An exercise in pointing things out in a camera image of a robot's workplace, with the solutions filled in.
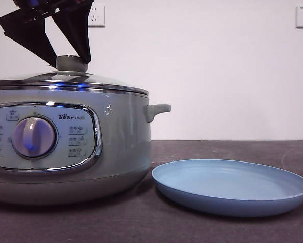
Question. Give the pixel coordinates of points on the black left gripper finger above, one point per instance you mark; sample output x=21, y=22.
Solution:
x=75, y=33
x=27, y=30

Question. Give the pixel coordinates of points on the glass lid with green knob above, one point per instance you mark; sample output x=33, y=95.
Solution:
x=71, y=64

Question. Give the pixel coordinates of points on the pale green electric steamer pot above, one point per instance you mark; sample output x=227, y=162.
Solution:
x=121, y=152

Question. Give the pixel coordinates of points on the blue round plate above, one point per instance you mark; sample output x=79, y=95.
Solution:
x=186, y=182

